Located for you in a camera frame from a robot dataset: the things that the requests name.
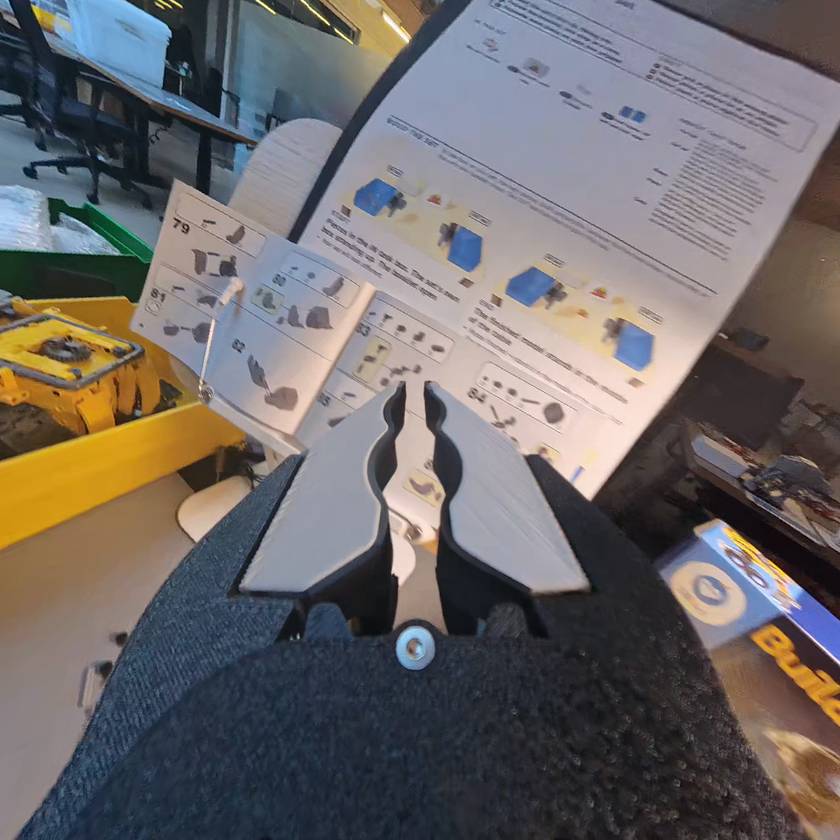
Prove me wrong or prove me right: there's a bubble wrap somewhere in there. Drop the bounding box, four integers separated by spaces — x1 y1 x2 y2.
0 185 119 257

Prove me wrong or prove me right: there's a wooden office table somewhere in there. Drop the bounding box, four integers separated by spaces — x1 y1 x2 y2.
0 39 260 198

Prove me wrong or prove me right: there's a yellow plastic bin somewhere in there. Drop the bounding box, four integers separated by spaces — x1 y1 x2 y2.
0 295 249 551

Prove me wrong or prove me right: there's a white printed task sheet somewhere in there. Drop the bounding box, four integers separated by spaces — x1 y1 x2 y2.
298 0 840 500

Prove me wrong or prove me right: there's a cluttered side table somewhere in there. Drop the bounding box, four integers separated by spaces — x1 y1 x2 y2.
682 341 840 565

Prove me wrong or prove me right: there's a black backing board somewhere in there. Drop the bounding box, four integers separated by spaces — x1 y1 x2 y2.
289 0 473 244

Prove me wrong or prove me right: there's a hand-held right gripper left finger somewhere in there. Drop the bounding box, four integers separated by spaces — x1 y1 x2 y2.
238 381 406 595

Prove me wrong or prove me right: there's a white storage box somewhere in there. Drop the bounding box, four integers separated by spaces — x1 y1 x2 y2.
69 0 173 89

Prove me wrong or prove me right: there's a green crate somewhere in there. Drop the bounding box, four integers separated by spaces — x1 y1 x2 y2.
0 197 155 303

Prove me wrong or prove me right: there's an open instruction booklet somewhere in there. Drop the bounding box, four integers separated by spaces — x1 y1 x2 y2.
130 180 595 526

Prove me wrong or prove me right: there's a blue robot kit box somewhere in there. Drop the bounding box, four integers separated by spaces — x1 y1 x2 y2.
656 520 840 840

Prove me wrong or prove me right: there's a grey desk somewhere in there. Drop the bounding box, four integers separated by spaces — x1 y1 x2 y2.
0 472 460 840

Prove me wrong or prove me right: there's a yellow tracked brick model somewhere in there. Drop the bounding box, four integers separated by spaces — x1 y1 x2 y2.
0 298 181 460

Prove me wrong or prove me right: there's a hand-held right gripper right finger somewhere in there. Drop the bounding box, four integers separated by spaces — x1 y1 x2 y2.
423 381 592 595

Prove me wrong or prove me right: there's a black office chair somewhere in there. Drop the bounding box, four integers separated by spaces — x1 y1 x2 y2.
23 0 155 204

